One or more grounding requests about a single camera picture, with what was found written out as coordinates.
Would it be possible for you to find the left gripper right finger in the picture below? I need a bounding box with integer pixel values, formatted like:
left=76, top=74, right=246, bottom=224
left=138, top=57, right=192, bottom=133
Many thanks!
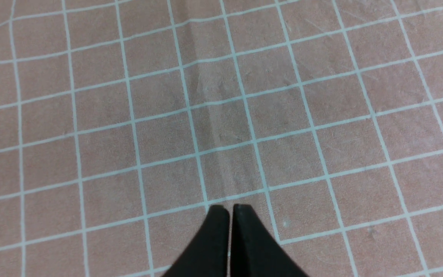
left=230, top=204, right=308, bottom=277

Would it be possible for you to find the pink checkered tablecloth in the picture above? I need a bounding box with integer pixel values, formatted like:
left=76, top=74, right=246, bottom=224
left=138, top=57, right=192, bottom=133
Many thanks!
left=0, top=0, right=443, bottom=277

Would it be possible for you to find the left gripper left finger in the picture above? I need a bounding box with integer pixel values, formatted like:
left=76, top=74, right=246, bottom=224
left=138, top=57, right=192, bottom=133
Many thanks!
left=164, top=205, right=230, bottom=277

